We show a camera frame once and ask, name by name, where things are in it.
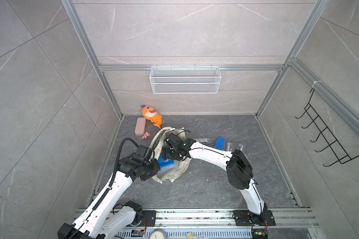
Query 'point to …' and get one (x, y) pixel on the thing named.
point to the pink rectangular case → (139, 129)
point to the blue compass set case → (219, 143)
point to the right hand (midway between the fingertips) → (167, 156)
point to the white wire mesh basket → (185, 80)
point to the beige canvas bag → (170, 173)
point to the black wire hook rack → (333, 143)
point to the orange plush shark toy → (150, 113)
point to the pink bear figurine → (146, 135)
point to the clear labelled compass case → (203, 140)
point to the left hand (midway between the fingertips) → (161, 167)
